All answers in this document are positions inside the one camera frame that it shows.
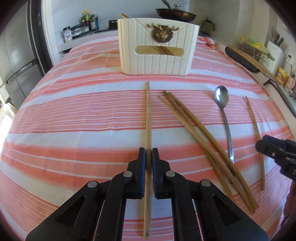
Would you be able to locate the wire rack with bags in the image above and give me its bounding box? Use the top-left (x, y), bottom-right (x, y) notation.
top-left (238, 38), bottom-right (275, 65)

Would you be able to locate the white ribbed utensil box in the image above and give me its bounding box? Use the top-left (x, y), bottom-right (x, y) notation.
top-left (117, 18), bottom-right (200, 76)

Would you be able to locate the sauce bottles group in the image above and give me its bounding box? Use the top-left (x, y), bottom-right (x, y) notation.
top-left (80, 10), bottom-right (99, 33)

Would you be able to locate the spice jar with label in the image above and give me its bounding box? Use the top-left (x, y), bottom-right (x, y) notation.
top-left (63, 26), bottom-right (72, 43)

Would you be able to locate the black wok with lid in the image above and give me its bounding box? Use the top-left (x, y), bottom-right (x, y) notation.
top-left (156, 0), bottom-right (196, 23)

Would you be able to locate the white knife block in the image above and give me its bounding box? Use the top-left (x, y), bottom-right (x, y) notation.
top-left (267, 34), bottom-right (284, 76)

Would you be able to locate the long steel spoon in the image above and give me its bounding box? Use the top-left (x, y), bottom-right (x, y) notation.
top-left (214, 85), bottom-right (234, 163)

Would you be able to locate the yellow snack packet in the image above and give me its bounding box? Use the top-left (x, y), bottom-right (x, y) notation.
top-left (275, 67), bottom-right (289, 87)

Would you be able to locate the pink striped tablecloth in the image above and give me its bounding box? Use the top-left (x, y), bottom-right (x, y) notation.
top-left (1, 34), bottom-right (293, 240)

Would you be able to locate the grey refrigerator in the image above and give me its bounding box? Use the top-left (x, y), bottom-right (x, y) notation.
top-left (1, 1), bottom-right (45, 109)

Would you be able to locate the dark glass coffee press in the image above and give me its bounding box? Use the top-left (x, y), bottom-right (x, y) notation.
top-left (201, 18), bottom-right (215, 36)

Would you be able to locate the wooden cutting board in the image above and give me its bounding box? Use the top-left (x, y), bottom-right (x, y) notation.
top-left (228, 45), bottom-right (277, 83)

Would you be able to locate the black tray on counter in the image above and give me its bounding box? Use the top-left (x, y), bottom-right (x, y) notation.
top-left (225, 47), bottom-right (259, 73)

